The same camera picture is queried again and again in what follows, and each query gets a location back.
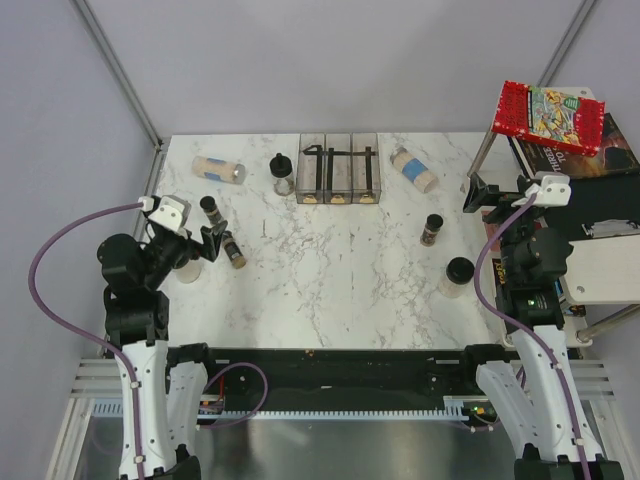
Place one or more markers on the left blue-label lying bottle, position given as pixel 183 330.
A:
pixel 218 170

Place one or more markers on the right blue-label lying bottle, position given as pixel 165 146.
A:
pixel 413 169

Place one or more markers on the red children's book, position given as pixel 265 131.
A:
pixel 549 118

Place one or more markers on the black knob-lid glass jar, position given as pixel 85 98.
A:
pixel 282 172

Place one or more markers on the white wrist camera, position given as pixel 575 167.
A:
pixel 548 190
pixel 168 212

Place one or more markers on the white slotted cable duct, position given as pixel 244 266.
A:
pixel 454 410

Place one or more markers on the right black-cap spice bottle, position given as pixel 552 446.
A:
pixel 433 225

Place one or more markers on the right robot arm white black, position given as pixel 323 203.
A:
pixel 540 409

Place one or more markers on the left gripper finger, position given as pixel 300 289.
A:
pixel 212 234
pixel 208 250

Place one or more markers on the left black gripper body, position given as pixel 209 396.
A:
pixel 166 251

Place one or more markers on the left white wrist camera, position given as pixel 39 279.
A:
pixel 168 212

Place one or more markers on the blue-label lying bottle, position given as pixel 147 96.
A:
pixel 413 169
pixel 218 170

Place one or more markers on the lying black-cap spice bottle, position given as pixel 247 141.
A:
pixel 232 250

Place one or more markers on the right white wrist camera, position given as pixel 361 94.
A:
pixel 548 190

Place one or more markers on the white side table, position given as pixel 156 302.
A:
pixel 604 270

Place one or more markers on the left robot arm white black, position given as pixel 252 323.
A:
pixel 159 384

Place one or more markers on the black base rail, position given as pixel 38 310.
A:
pixel 339 380

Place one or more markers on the clear three-slot organizer tray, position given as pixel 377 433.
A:
pixel 338 169

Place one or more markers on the black clipboard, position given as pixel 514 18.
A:
pixel 595 200

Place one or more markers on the upright black-cap spice bottle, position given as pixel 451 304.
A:
pixel 211 210

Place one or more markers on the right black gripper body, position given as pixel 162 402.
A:
pixel 524 222

